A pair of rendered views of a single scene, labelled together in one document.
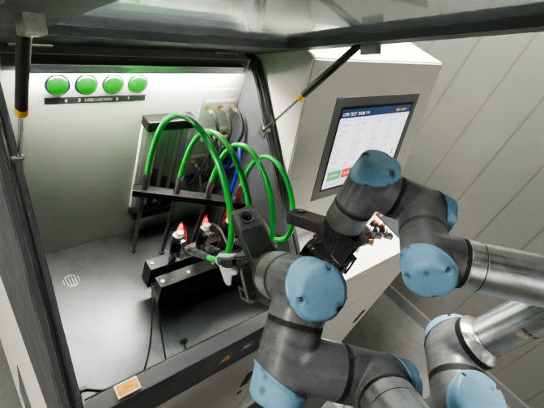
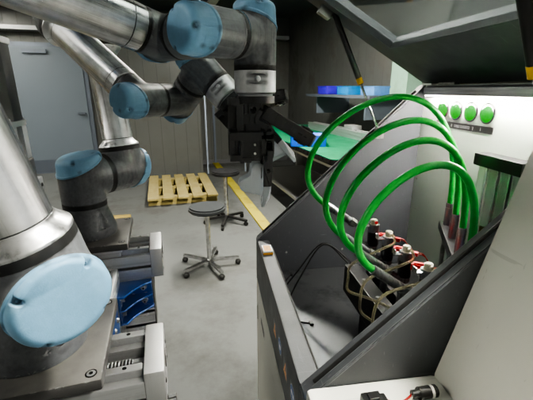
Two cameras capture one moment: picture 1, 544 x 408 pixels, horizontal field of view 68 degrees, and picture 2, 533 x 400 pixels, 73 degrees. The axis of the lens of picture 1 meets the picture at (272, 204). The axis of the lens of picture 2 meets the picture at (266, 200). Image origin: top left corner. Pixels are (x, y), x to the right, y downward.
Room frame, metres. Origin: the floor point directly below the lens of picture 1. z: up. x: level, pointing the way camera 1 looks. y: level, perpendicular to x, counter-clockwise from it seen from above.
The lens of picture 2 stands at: (1.12, -0.60, 1.44)
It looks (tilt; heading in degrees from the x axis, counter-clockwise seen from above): 17 degrees down; 136
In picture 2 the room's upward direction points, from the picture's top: straight up
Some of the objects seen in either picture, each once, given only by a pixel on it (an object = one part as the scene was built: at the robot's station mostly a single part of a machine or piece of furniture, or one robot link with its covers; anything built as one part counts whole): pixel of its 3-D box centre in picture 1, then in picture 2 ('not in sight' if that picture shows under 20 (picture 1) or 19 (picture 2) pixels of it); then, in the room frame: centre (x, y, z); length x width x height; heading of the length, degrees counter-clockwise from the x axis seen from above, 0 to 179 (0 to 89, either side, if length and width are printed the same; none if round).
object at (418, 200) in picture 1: (420, 213); (202, 32); (0.60, -0.24, 1.52); 0.11 x 0.11 x 0.08; 3
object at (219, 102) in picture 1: (213, 136); not in sight; (1.05, 0.25, 1.20); 0.13 x 0.03 x 0.31; 144
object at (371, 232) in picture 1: (369, 231); not in sight; (1.21, -0.37, 1.01); 0.23 x 0.11 x 0.06; 144
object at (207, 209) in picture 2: not in sight; (211, 236); (-1.16, 0.99, 0.27); 0.51 x 0.49 x 0.54; 149
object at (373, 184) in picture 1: (369, 184); (253, 36); (0.62, -0.14, 1.52); 0.09 x 0.08 x 0.11; 93
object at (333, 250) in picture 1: (332, 247); (251, 129); (0.61, -0.14, 1.37); 0.09 x 0.08 x 0.12; 54
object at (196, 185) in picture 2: not in sight; (181, 188); (-3.34, 2.03, 0.06); 1.36 x 0.94 x 0.12; 149
